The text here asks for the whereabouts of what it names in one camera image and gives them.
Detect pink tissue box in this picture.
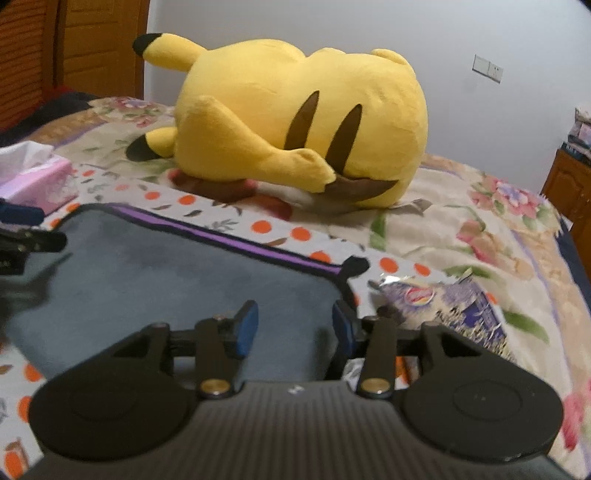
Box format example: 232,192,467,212
0,141,78,215

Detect white wall switch plate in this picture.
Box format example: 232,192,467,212
472,55,504,84

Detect orange patterned white cloth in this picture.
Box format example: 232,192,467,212
0,162,468,480

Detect wooden louvered wardrobe door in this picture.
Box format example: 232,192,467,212
0,0,59,130

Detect floral bed blanket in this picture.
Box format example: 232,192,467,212
25,94,590,477

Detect wooden room door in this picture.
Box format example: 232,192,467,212
55,0,150,98

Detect stack of papers and books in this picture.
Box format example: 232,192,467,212
561,106,591,165

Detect grey towel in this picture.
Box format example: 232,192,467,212
1,204,369,381

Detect purple snack bag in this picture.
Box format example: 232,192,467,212
369,276,514,361

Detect yellow Pikachu plush toy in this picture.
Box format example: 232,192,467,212
126,33,429,208

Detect wooden side cabinet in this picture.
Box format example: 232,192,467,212
542,149,591,277

